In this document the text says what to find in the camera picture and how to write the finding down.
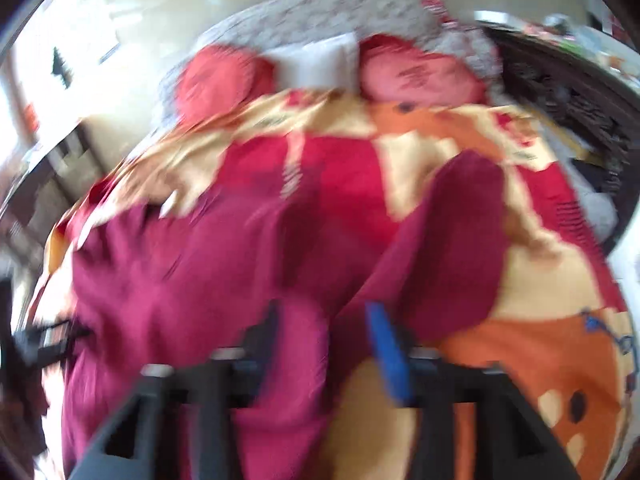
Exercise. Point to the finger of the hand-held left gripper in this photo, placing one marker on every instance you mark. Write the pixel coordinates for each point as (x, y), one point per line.
(52, 340)

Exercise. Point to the printed fleece blanket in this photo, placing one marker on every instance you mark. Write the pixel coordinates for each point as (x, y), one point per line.
(550, 280)

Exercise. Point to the maroon fleece garment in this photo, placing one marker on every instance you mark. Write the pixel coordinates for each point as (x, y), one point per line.
(200, 270)

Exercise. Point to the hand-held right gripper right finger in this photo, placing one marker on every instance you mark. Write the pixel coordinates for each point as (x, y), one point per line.
(387, 355)

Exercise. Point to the round red pillow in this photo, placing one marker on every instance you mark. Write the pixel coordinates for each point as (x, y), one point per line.
(220, 80)

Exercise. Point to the white pillow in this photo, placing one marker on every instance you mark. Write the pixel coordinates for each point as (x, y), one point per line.
(312, 62)

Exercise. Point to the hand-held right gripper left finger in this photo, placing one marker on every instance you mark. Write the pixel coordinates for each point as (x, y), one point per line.
(264, 342)

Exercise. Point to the dark wooden cabinet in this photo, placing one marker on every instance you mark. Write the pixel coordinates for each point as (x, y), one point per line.
(55, 180)

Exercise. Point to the red embroidered pillow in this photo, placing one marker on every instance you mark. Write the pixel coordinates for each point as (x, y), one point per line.
(420, 72)

